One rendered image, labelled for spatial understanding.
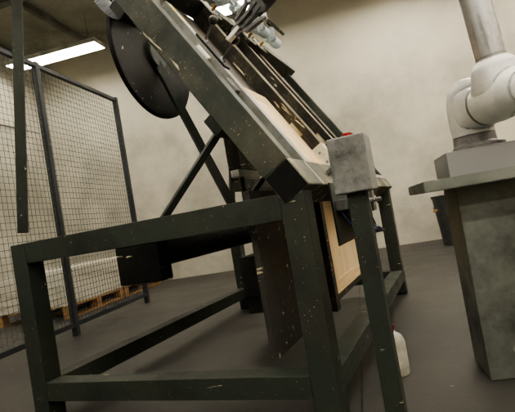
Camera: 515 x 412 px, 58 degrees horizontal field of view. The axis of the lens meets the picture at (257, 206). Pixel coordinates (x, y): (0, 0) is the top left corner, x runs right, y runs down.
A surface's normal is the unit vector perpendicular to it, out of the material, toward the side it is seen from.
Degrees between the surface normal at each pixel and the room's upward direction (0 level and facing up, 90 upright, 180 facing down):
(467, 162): 90
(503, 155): 90
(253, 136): 90
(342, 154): 90
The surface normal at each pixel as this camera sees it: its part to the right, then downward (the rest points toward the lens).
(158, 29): -0.39, 0.04
